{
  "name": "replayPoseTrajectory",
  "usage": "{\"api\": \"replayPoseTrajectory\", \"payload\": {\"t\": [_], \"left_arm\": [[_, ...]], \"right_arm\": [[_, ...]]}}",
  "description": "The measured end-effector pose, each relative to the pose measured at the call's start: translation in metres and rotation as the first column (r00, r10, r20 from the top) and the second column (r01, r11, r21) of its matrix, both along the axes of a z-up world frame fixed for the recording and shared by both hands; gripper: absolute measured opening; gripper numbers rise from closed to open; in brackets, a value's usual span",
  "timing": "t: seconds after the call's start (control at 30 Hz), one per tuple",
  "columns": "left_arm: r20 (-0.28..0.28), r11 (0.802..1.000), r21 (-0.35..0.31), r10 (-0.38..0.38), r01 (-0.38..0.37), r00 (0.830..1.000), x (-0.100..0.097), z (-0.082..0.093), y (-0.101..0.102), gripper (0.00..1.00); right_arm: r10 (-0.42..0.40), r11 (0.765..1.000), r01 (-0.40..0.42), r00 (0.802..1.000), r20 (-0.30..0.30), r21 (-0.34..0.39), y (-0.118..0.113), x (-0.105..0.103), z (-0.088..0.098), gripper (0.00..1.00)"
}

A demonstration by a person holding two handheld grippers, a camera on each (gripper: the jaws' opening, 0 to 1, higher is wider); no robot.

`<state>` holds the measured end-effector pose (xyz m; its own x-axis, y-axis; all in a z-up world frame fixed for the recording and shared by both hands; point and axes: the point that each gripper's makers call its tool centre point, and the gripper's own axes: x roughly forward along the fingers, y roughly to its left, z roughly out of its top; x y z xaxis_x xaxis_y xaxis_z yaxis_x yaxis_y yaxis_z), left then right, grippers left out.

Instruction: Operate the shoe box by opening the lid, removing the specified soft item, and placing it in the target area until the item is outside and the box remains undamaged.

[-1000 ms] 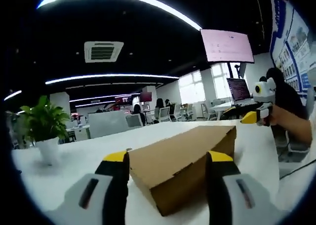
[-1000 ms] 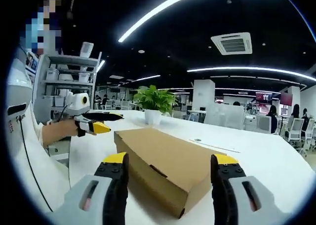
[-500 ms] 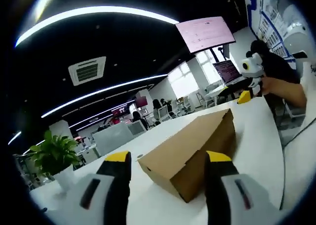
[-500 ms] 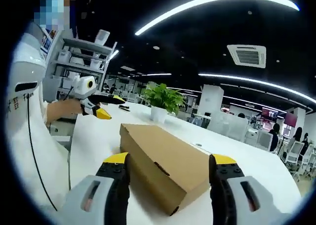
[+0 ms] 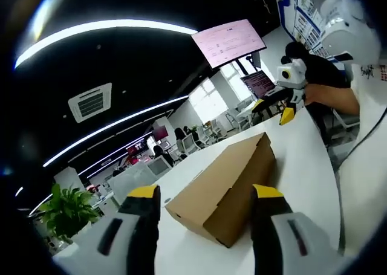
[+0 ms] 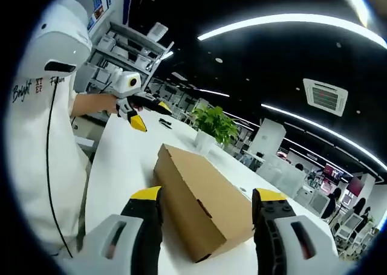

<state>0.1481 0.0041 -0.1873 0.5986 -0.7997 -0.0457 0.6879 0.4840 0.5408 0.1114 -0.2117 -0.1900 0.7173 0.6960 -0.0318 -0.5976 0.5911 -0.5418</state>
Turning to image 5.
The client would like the red wall display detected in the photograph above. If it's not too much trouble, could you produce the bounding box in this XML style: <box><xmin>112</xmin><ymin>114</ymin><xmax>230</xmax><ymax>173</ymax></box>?
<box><xmin>126</xmin><ymin>144</ymin><xmax>149</xmax><ymax>158</ymax></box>

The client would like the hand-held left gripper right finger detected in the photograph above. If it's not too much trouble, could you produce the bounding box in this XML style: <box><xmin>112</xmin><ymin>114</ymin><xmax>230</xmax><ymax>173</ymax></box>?
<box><xmin>250</xmin><ymin>183</ymin><xmax>345</xmax><ymax>275</ymax></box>

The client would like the black device cable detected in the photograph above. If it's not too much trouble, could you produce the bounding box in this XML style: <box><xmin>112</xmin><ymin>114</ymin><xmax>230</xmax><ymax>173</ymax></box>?
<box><xmin>337</xmin><ymin>108</ymin><xmax>387</xmax><ymax>256</ymax></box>

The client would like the white chest device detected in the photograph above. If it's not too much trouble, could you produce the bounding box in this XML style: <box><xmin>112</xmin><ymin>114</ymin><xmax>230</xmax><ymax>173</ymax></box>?
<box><xmin>314</xmin><ymin>0</ymin><xmax>382</xmax><ymax>65</ymax></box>

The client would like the long curved ceiling light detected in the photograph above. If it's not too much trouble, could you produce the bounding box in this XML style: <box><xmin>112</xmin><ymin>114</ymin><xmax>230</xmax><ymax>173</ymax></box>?
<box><xmin>14</xmin><ymin>19</ymin><xmax>199</xmax><ymax>70</ymax></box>

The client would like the person's white shirt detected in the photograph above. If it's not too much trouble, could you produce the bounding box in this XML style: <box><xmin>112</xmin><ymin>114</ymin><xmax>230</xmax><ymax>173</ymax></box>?
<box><xmin>335</xmin><ymin>62</ymin><xmax>387</xmax><ymax>257</ymax></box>

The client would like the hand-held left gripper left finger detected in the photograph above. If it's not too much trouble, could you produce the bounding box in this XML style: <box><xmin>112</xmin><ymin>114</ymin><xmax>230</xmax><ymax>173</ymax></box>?
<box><xmin>53</xmin><ymin>184</ymin><xmax>161</xmax><ymax>275</ymax></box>

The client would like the brown cardboard shoe box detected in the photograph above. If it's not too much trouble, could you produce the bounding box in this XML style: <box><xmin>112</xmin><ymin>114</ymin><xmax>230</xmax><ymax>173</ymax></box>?
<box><xmin>164</xmin><ymin>132</ymin><xmax>276</xmax><ymax>248</ymax></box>

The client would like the wall poster board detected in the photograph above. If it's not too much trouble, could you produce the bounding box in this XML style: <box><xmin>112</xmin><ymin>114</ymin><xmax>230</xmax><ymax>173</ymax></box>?
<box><xmin>273</xmin><ymin>0</ymin><xmax>330</xmax><ymax>58</ymax></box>

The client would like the thin ceiling light strip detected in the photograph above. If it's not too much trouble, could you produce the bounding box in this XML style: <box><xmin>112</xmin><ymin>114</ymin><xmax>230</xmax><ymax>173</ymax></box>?
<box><xmin>42</xmin><ymin>95</ymin><xmax>190</xmax><ymax>168</ymax></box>

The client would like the hanging display screen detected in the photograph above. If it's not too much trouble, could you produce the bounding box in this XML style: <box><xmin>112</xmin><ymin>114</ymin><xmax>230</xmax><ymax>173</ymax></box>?
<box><xmin>190</xmin><ymin>19</ymin><xmax>267</xmax><ymax>70</ymax></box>

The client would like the ceiling air conditioner vent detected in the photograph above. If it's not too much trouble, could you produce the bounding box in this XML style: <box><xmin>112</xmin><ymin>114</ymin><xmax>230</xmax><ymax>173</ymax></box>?
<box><xmin>68</xmin><ymin>82</ymin><xmax>112</xmax><ymax>124</ymax></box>

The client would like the green plant in white pot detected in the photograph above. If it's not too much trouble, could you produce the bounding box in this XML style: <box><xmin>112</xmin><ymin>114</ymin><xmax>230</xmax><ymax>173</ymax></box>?
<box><xmin>37</xmin><ymin>183</ymin><xmax>103</xmax><ymax>254</ymax></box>

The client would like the dark red display screen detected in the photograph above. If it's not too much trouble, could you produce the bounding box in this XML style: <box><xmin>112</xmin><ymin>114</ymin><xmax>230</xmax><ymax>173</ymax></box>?
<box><xmin>152</xmin><ymin>126</ymin><xmax>169</xmax><ymax>140</ymax></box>

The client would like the white desk partition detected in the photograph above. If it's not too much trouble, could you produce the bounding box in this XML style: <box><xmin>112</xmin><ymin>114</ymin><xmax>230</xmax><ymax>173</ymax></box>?
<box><xmin>107</xmin><ymin>163</ymin><xmax>158</xmax><ymax>203</ymax></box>

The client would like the person's right hand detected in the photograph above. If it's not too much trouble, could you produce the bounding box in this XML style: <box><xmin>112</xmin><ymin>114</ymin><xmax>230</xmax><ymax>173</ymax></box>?
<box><xmin>303</xmin><ymin>84</ymin><xmax>326</xmax><ymax>107</ymax></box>

